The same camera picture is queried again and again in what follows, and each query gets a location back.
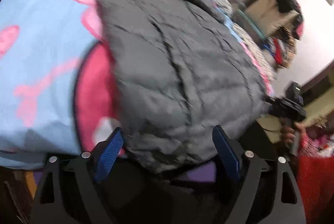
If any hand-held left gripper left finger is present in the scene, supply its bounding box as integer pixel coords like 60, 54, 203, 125
30, 127, 125, 224

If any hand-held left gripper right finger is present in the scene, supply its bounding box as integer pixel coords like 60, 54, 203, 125
212, 125, 307, 224

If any grey puffer jacket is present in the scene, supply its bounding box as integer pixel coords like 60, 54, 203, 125
85, 0, 272, 180

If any person's right hand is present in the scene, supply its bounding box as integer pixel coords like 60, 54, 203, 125
280, 122, 311, 147

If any purple cloth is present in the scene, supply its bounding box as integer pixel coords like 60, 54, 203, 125
179, 161, 218, 183

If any white polka dot cloth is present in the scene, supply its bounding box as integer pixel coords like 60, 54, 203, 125
233, 22, 277, 81

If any red patterned cloth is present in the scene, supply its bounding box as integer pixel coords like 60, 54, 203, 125
296, 132, 334, 224

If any glass shelf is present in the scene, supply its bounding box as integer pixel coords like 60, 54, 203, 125
236, 8, 267, 39

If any beige box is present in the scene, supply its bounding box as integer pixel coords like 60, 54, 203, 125
244, 0, 303, 38

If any blue cartoon pig blanket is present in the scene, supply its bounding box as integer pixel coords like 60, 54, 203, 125
0, 0, 276, 169

